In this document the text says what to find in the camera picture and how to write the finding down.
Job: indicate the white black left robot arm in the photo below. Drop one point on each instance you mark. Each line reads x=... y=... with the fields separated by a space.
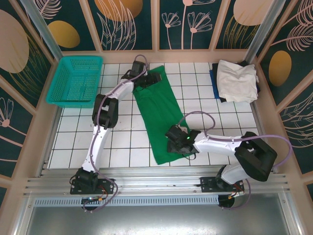
x=100 y=139

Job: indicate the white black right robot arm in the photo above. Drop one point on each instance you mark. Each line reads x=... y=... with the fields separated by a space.
x=220 y=145

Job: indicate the pile of folded clothes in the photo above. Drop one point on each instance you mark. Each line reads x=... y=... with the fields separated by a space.
x=215 y=66

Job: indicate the aluminium mounting rail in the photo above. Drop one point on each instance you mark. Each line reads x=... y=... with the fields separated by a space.
x=156 y=180

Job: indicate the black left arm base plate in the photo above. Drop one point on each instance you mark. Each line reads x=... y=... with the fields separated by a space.
x=107 y=186

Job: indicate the blue folded t-shirt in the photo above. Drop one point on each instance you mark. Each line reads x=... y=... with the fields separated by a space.
x=214 y=83

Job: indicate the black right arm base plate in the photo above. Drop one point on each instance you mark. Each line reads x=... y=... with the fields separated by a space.
x=207 y=184

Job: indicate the aluminium corner post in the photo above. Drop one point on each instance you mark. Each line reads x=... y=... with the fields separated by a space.
x=44 y=31
x=262 y=31

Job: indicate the teal plastic basket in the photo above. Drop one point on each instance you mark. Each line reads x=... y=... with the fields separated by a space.
x=73 y=83

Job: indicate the green t-shirt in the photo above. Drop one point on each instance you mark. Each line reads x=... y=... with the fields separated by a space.
x=159 y=107

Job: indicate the white folded t-shirt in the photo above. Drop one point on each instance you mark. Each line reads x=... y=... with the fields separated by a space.
x=238 y=80

